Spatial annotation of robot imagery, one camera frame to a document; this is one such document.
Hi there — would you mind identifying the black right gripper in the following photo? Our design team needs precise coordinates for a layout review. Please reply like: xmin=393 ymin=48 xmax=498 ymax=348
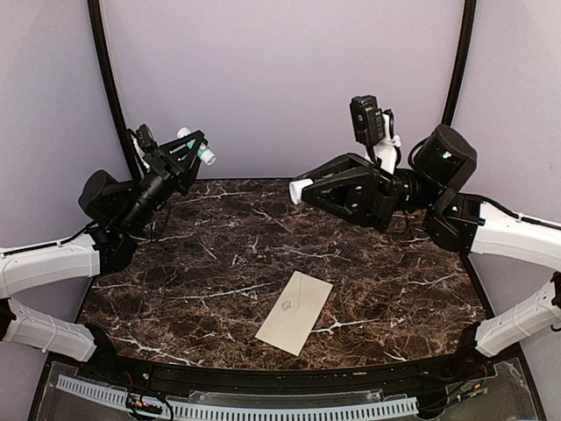
xmin=293 ymin=151 xmax=440 ymax=230

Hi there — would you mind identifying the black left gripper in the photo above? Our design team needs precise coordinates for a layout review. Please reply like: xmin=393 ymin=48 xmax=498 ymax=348
xmin=117 ymin=130 xmax=208 ymax=235

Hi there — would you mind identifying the small glue bottle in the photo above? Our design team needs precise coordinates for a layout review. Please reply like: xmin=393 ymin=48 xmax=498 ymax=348
xmin=177 ymin=127 xmax=217 ymax=166

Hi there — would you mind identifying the grey glue bottle cap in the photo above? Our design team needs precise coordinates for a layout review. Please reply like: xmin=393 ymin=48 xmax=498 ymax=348
xmin=288 ymin=178 xmax=314 ymax=205

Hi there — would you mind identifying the cream envelope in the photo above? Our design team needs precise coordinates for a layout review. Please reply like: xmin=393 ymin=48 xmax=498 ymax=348
xmin=255 ymin=271 xmax=333 ymax=356

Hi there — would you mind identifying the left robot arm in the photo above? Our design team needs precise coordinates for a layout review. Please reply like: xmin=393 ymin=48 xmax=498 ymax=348
xmin=1 ymin=125 xmax=216 ymax=382

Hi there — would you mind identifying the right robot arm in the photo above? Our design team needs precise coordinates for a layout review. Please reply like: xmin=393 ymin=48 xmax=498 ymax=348
xmin=289 ymin=125 xmax=560 ymax=381

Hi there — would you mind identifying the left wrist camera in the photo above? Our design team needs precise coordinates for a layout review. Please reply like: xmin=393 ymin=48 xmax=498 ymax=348
xmin=126 ymin=124 xmax=158 ymax=174

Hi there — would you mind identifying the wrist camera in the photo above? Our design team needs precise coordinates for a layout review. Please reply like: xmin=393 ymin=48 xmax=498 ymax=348
xmin=350 ymin=95 xmax=401 ymax=174
xmin=126 ymin=124 xmax=158 ymax=174

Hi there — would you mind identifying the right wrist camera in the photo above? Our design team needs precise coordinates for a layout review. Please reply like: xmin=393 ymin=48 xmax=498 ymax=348
xmin=350 ymin=95 xmax=401 ymax=174

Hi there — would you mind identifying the black corner frame post left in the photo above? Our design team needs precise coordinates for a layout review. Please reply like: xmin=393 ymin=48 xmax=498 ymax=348
xmin=87 ymin=0 xmax=140 ymax=180

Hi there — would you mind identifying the black corner frame post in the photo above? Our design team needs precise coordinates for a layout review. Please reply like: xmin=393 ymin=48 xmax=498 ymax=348
xmin=441 ymin=0 xmax=477 ymax=125
xmin=87 ymin=0 xmax=140 ymax=180

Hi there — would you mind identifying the black corner frame post right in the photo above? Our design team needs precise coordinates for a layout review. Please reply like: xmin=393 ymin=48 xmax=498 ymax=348
xmin=441 ymin=0 xmax=477 ymax=125

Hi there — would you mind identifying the black front rail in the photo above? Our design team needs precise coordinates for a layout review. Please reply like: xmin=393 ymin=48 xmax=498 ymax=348
xmin=47 ymin=339 xmax=522 ymax=396

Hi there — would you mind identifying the white slotted cable duct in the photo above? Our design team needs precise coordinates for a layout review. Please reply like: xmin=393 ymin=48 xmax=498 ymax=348
xmin=55 ymin=375 xmax=419 ymax=420

